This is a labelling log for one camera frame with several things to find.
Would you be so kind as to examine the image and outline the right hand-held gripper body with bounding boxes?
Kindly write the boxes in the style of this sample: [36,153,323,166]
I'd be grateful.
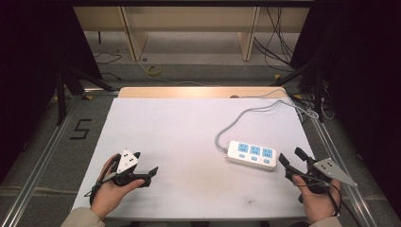
[292,156,359,203]

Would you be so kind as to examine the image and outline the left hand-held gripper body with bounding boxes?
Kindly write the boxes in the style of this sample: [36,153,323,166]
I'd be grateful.
[110,148,152,188]

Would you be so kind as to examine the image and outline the person's right hand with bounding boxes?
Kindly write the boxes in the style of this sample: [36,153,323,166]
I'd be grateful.
[291,174,342,225]

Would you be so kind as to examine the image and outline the person's left hand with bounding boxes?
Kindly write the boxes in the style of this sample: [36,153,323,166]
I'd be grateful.
[90,153,147,219]

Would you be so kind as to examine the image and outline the white power strip blue sockets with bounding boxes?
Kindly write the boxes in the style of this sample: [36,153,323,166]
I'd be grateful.
[224,140,278,172]

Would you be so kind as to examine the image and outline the white table mat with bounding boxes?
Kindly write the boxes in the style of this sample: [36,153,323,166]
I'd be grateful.
[71,96,316,221]

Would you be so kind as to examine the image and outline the black metal stand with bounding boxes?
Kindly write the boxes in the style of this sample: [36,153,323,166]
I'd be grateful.
[54,61,115,127]
[270,55,326,124]

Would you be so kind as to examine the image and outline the yellow tape roll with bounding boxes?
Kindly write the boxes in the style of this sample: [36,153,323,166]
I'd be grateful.
[147,64,164,78]

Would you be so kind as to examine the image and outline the black curtain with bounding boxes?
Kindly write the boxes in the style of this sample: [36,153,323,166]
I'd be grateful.
[0,0,103,183]
[288,0,401,218]

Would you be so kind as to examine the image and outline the aluminium floor rail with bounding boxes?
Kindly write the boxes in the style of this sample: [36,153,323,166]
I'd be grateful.
[310,116,381,227]
[0,94,83,227]

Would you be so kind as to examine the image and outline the right hand-held gripper cable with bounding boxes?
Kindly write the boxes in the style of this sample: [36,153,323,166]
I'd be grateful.
[294,172,361,227]

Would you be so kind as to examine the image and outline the hand-held gripper cable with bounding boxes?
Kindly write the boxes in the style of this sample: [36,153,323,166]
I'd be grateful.
[83,153,122,206]
[294,172,361,227]

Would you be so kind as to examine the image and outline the left hand-held gripper cable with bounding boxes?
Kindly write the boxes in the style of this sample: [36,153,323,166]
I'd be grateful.
[83,153,122,206]

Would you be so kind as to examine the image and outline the grey power strip cable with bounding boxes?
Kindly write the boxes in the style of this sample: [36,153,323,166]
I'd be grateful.
[215,88,320,152]

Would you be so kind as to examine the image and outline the white floor cable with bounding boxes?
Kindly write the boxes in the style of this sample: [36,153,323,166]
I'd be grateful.
[137,60,205,87]

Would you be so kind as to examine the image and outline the thin black floor cable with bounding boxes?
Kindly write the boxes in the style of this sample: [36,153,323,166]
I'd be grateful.
[94,51,124,81]

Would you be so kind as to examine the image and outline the black cable bundle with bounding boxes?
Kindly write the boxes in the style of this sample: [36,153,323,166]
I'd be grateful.
[253,6,301,73]

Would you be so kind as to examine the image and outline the light wooden desk frame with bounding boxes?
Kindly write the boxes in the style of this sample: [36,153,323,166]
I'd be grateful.
[73,6,311,62]

